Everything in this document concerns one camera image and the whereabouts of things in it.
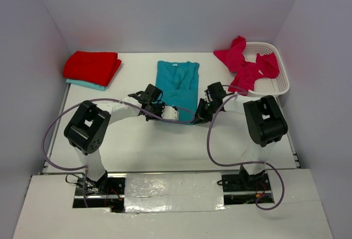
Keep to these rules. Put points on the white plastic basket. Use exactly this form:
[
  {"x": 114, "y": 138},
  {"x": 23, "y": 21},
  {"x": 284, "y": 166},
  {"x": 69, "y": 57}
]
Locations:
[{"x": 267, "y": 86}]

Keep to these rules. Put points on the aluminium rail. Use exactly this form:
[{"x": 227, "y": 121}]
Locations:
[{"x": 166, "y": 172}]

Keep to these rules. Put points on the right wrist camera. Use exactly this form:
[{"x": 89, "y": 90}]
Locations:
[{"x": 216, "y": 91}]

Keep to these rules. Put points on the teal blue t shirt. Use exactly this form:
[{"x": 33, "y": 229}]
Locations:
[{"x": 179, "y": 82}]

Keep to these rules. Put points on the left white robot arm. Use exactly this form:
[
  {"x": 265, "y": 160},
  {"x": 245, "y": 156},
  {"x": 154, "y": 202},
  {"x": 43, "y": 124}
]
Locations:
[{"x": 87, "y": 128}]

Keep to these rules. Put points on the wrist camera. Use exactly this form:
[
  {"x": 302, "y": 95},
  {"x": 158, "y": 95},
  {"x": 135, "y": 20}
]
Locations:
[
  {"x": 216, "y": 91},
  {"x": 153, "y": 93}
]

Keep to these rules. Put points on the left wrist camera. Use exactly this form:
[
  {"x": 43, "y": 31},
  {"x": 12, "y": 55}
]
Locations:
[{"x": 153, "y": 93}]

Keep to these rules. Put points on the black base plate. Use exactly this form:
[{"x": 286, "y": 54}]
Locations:
[
  {"x": 115, "y": 185},
  {"x": 233, "y": 184}
]

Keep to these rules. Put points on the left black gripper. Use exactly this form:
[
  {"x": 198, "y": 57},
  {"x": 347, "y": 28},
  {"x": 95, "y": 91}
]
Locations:
[{"x": 160, "y": 106}]

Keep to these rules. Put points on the magenta pink t shirt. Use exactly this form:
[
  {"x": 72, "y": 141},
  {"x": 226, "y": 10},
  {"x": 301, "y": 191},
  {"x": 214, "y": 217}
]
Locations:
[{"x": 246, "y": 73}]

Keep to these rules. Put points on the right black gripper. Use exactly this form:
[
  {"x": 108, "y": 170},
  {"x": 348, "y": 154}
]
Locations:
[{"x": 201, "y": 117}]

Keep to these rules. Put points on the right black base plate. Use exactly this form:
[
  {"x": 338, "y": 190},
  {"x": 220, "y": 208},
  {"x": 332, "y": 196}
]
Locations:
[{"x": 233, "y": 184}]

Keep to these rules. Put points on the red t shirt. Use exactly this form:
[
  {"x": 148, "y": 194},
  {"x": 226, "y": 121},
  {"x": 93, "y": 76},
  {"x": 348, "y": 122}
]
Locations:
[{"x": 94, "y": 67}]

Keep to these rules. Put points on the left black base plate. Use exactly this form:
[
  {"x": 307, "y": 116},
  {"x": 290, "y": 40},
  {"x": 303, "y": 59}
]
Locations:
[{"x": 115, "y": 185}]

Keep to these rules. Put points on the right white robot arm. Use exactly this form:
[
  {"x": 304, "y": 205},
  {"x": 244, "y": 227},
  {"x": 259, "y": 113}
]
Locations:
[{"x": 265, "y": 123}]

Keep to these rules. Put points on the mint green t shirt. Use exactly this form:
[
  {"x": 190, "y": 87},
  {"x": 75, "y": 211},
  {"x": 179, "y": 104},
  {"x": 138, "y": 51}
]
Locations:
[{"x": 86, "y": 84}]

